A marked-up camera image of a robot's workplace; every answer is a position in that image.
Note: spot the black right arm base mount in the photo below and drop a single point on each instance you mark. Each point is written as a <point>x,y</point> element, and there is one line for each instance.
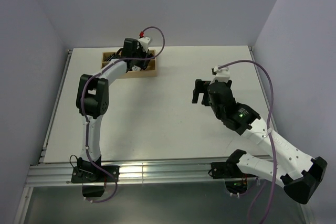
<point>225,170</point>

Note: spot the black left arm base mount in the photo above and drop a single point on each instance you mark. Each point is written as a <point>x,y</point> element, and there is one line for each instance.
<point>80,176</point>

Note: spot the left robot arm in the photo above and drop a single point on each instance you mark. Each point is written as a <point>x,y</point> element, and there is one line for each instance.
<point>93,101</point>

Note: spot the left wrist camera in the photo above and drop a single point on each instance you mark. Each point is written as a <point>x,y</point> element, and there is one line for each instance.
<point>136,48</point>

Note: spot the wooden compartment box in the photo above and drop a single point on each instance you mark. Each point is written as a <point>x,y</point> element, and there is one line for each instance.
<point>151,70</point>

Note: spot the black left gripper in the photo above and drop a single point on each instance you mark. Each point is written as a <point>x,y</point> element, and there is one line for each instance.
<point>143,64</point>

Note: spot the black striped rolled socks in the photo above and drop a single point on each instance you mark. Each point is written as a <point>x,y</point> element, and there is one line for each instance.
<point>108,58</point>

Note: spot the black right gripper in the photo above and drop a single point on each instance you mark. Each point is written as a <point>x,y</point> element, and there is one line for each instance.
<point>200,86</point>

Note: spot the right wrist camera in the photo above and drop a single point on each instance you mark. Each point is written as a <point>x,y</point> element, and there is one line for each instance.
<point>220,74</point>

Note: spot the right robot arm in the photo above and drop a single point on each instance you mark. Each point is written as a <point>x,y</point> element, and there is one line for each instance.
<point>298,173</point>

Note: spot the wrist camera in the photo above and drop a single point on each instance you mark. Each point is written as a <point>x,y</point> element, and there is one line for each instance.
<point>136,48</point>
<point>220,74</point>

